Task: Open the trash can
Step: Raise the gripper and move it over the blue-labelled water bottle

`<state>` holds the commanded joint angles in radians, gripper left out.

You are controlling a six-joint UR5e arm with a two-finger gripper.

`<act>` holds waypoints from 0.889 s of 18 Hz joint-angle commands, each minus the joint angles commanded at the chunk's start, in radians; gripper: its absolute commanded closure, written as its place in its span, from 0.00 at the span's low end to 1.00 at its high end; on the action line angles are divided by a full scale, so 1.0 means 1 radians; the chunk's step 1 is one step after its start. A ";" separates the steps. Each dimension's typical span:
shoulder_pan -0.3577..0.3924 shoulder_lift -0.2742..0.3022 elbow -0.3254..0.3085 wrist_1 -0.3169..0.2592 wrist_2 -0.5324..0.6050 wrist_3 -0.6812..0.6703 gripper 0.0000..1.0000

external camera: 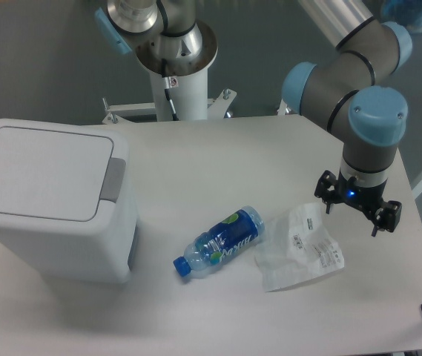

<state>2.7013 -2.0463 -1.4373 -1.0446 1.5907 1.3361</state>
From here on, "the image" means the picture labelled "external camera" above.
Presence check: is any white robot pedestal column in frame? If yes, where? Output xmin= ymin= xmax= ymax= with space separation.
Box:
xmin=136 ymin=20 xmax=218 ymax=104

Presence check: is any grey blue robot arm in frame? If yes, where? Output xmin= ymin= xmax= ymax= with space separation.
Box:
xmin=94 ymin=1 xmax=412 ymax=232

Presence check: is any clear plastic wrapper bag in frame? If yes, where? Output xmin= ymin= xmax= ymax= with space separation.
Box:
xmin=255 ymin=202 xmax=345 ymax=292

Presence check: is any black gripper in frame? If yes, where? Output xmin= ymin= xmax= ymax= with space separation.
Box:
xmin=314 ymin=170 xmax=402 ymax=237

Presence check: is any blue plastic bag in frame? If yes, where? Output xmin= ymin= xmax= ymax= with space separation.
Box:
xmin=380 ymin=0 xmax=422 ymax=34

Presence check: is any white push-button trash can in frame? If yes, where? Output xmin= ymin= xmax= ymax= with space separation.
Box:
xmin=0 ymin=119 xmax=138 ymax=283

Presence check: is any white metal base frame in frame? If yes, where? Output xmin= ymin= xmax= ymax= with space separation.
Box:
xmin=102 ymin=88 xmax=237 ymax=124

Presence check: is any blue label plastic bottle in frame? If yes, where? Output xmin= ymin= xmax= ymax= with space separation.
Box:
xmin=173 ymin=206 xmax=265 ymax=277

